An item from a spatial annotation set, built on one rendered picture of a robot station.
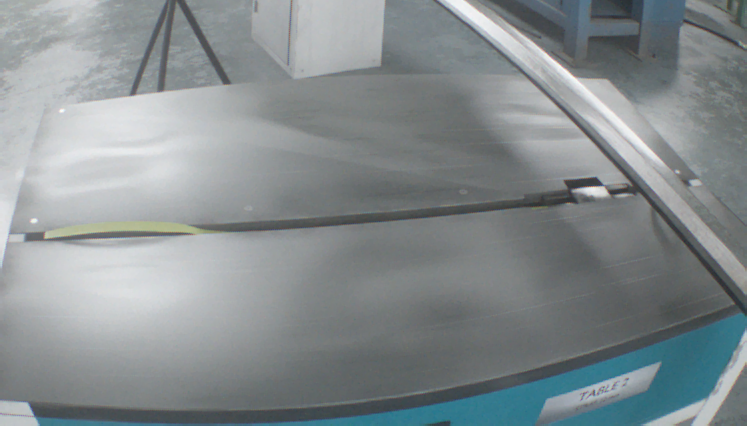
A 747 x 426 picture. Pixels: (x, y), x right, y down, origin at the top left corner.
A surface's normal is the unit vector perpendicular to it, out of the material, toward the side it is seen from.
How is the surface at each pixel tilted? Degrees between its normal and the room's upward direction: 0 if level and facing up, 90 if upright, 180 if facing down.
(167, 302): 0
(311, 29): 90
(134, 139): 0
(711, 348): 90
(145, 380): 0
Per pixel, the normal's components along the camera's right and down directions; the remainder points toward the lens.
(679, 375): 0.22, 0.53
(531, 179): 0.05, -0.85
